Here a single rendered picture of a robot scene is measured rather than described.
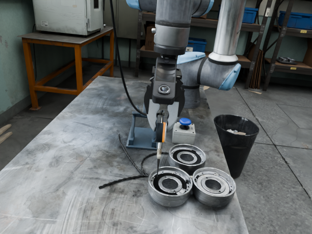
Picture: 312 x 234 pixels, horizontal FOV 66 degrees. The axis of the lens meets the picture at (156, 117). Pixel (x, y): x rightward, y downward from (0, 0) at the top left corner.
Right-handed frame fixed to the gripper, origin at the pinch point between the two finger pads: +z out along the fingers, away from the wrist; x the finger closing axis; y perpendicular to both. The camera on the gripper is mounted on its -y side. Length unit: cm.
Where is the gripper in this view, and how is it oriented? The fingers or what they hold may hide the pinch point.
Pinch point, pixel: (160, 128)
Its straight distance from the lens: 60.6
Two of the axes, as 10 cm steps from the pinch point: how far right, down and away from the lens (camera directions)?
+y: 0.2, -4.4, 9.0
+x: -10.0, -0.9, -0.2
